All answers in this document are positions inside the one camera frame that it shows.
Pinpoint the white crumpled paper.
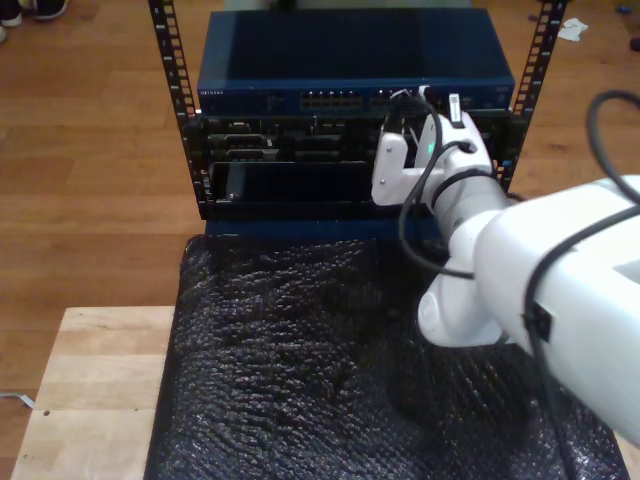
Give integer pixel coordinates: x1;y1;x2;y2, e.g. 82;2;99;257
557;18;590;43

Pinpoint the black camera cable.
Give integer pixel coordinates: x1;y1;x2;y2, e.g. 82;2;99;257
382;89;640;480

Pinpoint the black rack server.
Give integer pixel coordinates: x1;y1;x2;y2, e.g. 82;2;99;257
182;113;526;164

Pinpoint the grey flat cable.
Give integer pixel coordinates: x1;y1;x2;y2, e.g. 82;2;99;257
0;391;37;410

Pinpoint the blue network switch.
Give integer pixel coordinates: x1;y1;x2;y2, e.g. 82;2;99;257
196;8;516;117

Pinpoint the black shoe white sole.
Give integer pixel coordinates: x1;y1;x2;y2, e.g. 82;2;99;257
33;0;70;22
0;0;25;29

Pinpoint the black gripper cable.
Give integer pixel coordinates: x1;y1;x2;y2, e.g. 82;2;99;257
398;141;479;280

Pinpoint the black metal rack frame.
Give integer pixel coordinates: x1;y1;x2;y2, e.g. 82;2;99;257
147;0;570;222

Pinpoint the black bubble wrap mat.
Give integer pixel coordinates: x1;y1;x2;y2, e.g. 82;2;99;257
143;232;631;480

